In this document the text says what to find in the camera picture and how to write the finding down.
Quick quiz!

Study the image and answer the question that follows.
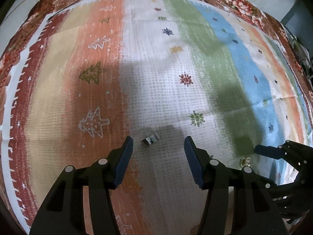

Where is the striped pastel blanket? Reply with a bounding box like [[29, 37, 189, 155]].
[[0, 0, 310, 235]]

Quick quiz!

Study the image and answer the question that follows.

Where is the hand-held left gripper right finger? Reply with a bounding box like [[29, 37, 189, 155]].
[[184, 136, 288, 235]]

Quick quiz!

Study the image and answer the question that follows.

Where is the pile of assorted clutter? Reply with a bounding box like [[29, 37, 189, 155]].
[[290, 35, 313, 75]]

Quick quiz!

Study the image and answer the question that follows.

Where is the red floral blanket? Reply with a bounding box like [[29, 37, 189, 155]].
[[0, 0, 313, 128]]

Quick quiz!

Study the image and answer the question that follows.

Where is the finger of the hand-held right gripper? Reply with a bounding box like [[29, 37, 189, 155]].
[[265, 171, 313, 219], [254, 139, 313, 174]]

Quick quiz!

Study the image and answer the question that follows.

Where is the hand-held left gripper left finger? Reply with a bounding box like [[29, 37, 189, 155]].
[[29, 136, 134, 235]]

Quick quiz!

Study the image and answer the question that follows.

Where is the small silver bead charm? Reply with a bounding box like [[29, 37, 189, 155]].
[[142, 133, 160, 146]]

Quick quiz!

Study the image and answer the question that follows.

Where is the blue panel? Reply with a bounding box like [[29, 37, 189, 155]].
[[281, 5, 313, 38]]

